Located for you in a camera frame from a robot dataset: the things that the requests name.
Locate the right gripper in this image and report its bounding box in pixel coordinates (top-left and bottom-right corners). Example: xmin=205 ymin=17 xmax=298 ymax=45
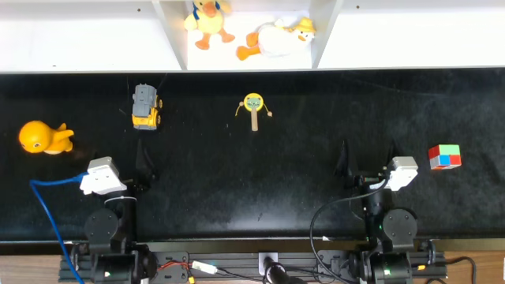
xmin=334 ymin=140 xmax=400 ymax=189

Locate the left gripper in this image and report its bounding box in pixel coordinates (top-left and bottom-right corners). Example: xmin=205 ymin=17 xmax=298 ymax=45
xmin=126 ymin=138 xmax=157 ymax=195

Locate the grey and yellow toy truck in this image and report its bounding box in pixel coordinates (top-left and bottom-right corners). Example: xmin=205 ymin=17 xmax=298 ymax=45
xmin=131 ymin=83 xmax=164 ymax=131

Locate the many-coloured puzzle cube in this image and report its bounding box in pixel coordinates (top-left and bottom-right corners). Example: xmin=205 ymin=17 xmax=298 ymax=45
xmin=428 ymin=144 xmax=462 ymax=171

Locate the yellow rubber duck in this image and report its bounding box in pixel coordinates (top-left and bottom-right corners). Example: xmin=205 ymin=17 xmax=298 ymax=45
xmin=18 ymin=120 xmax=75 ymax=155

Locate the yellow rattle drum toy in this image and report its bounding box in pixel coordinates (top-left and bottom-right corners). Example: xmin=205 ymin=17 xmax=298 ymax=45
xmin=234 ymin=92 xmax=274 ymax=133

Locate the white shelf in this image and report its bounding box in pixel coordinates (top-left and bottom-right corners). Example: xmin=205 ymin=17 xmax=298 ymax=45
xmin=0 ymin=0 xmax=505 ymax=74

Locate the white plush duck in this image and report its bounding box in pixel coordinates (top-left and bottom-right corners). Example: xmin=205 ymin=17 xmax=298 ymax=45
xmin=236 ymin=17 xmax=317 ymax=62

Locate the yellow plush duck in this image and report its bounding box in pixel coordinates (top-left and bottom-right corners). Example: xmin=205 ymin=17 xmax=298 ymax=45
xmin=183 ymin=0 xmax=236 ymax=51

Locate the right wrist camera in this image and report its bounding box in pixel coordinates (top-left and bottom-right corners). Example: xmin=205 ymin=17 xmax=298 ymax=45
xmin=383 ymin=155 xmax=419 ymax=192

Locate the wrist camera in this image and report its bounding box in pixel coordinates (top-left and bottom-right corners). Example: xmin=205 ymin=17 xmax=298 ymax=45
xmin=383 ymin=155 xmax=419 ymax=192
xmin=79 ymin=156 xmax=128 ymax=196

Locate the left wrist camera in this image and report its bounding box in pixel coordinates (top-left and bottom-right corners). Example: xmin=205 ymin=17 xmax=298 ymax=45
xmin=79 ymin=156 xmax=128 ymax=196

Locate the black cable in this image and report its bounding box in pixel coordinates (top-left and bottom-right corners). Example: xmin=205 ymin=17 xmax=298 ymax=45
xmin=309 ymin=179 xmax=390 ymax=284

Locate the blue cable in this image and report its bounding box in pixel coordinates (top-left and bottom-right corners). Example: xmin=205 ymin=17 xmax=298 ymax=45
xmin=29 ymin=171 xmax=90 ymax=284

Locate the mounting rail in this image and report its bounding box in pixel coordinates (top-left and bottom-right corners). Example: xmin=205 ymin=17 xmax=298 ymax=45
xmin=58 ymin=239 xmax=478 ymax=284

